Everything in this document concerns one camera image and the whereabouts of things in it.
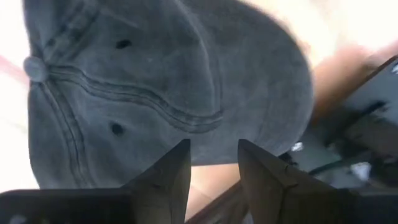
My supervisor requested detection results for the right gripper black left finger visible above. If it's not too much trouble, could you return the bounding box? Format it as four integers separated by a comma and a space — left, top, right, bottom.
123, 139, 192, 224

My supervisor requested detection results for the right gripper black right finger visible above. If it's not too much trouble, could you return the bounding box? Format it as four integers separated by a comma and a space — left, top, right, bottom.
238, 139, 355, 224

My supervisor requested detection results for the grey washed cotton cap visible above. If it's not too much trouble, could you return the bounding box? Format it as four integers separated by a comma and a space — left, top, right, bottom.
22, 0, 315, 190

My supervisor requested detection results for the black floor fan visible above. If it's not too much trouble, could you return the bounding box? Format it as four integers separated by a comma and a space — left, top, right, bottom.
310, 99, 398, 187

